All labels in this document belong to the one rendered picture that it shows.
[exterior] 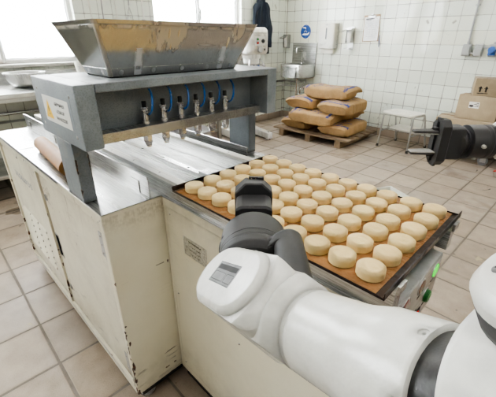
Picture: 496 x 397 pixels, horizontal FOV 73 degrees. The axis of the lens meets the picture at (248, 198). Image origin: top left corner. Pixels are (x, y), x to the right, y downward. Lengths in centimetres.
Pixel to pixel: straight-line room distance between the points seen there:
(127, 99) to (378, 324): 95
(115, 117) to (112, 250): 38
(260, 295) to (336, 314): 6
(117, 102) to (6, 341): 136
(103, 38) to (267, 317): 84
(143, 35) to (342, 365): 94
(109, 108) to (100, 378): 113
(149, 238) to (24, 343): 104
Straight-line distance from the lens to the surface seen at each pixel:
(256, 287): 27
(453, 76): 493
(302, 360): 25
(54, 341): 193
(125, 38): 101
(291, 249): 35
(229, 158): 124
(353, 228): 76
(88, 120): 93
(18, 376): 186
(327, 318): 24
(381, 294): 61
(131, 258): 111
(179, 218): 103
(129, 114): 107
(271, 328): 27
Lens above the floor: 128
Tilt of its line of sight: 25 degrees down
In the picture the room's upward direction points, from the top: straight up
